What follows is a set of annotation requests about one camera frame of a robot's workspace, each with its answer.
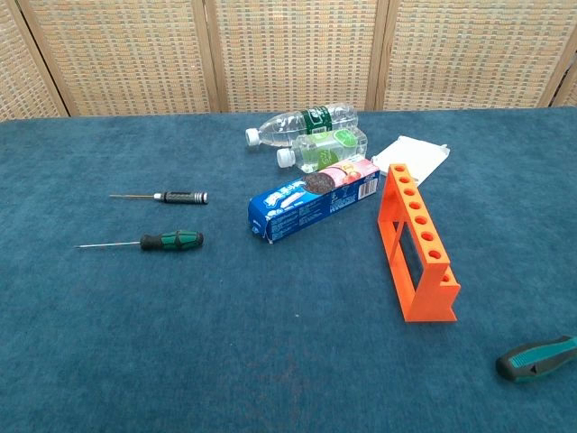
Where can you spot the black silver precision screwdriver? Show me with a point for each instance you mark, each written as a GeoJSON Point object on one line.
{"type": "Point", "coordinates": [185, 197]}

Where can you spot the orange tool rack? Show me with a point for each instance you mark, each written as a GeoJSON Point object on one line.
{"type": "Point", "coordinates": [433, 302]}

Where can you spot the blue cookie box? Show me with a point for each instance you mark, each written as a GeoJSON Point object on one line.
{"type": "Point", "coordinates": [306, 212]}

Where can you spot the clear bottle light green label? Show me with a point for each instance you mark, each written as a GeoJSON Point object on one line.
{"type": "Point", "coordinates": [324, 151]}

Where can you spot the clear bottle dark green label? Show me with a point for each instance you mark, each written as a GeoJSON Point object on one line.
{"type": "Point", "coordinates": [288, 126]}

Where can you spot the woven folding screen panel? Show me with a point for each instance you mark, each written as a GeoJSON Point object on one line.
{"type": "Point", "coordinates": [18, 81]}
{"type": "Point", "coordinates": [569, 90]}
{"type": "Point", "coordinates": [121, 58]}
{"type": "Point", "coordinates": [473, 54]}
{"type": "Point", "coordinates": [293, 54]}

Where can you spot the blue felt table cover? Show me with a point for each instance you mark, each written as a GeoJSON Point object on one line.
{"type": "Point", "coordinates": [180, 338]}

